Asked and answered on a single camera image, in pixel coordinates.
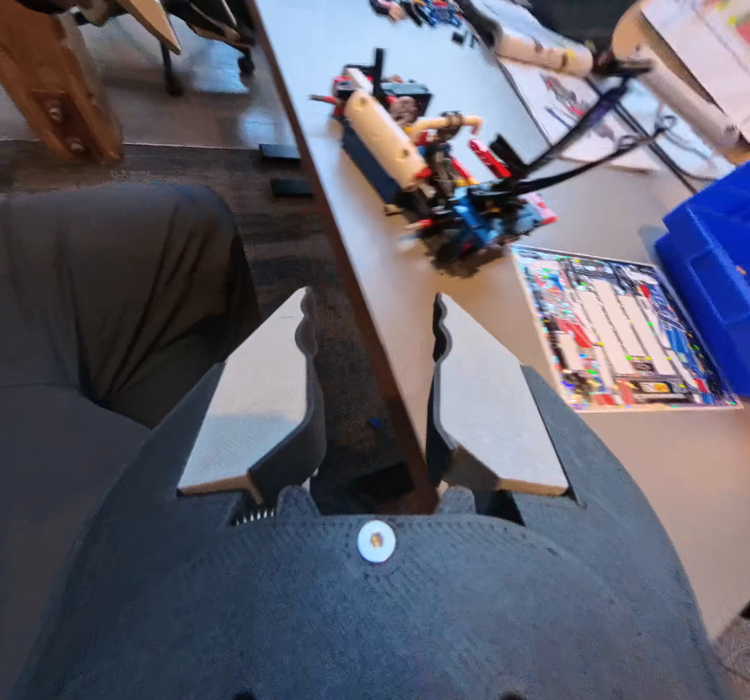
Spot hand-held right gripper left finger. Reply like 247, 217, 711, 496
177, 287, 327, 503

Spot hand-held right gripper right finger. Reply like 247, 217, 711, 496
425, 293, 571, 497

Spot toy brick car model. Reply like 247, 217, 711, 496
311, 47, 671, 279

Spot black office chair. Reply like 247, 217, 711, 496
158, 0, 257, 98

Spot shiny sticker sheet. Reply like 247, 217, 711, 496
511, 245, 742, 413

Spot person's grey pants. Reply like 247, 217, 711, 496
0, 182, 261, 700

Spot blue plastic bin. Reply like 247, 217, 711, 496
655, 161, 750, 396

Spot car drawing instruction booklet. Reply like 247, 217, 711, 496
501, 56, 663, 175

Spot tan cardboard box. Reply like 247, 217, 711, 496
612, 0, 750, 156

